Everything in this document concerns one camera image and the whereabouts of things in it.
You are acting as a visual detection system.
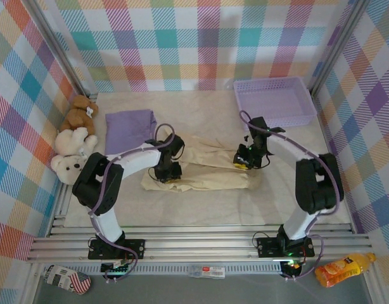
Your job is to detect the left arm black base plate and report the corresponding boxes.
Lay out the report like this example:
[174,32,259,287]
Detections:
[87,237,146,261]

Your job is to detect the left controller board green light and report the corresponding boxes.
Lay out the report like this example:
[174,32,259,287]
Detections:
[100,262,132,275]

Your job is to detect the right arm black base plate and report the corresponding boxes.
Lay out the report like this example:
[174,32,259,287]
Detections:
[256,236,316,259]

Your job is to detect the aluminium corner post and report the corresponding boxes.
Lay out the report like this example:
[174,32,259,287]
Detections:
[23,0,99,98]
[308,0,373,96]

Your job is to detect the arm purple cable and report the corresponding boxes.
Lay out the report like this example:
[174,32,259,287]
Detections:
[238,110,343,281]
[88,123,176,282]

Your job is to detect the controller board green light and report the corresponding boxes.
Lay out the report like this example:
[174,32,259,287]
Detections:
[100,262,132,275]
[281,259,305,276]

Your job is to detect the brown teddy bear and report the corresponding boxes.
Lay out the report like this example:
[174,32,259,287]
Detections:
[59,94,99,136]

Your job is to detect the orange soda bottle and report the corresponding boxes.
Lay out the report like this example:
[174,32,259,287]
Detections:
[314,252,378,288]

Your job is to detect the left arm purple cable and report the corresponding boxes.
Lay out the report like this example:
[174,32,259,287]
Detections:
[88,123,176,282]

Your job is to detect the white teddy bear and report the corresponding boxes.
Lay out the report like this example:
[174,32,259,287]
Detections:
[51,126,99,186]

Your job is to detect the right aluminium corner post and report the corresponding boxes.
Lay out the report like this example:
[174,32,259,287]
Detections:
[308,0,373,96]

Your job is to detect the right controller board green light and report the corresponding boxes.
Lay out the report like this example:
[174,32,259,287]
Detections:
[281,259,305,276]

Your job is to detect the aluminium rail frame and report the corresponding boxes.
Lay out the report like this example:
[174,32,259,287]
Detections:
[25,223,374,263]

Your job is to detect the clear packet with red label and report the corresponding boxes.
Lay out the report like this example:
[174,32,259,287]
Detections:
[188,264,227,279]

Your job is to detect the grey slotted cable duct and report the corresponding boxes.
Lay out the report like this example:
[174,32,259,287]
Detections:
[44,264,284,276]

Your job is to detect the lavender plastic basket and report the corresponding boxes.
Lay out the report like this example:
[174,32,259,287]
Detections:
[233,77,318,131]

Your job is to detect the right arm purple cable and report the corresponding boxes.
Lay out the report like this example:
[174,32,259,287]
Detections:
[238,110,343,281]

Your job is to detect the beige trousers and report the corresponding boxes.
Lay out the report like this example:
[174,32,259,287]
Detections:
[141,134,264,192]

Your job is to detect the flag-patterned can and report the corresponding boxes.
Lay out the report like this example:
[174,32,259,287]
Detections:
[43,265,91,295]

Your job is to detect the purple shirt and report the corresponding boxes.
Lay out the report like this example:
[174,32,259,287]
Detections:
[105,109,158,155]

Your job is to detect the left aluminium corner post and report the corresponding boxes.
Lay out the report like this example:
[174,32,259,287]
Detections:
[23,0,99,98]

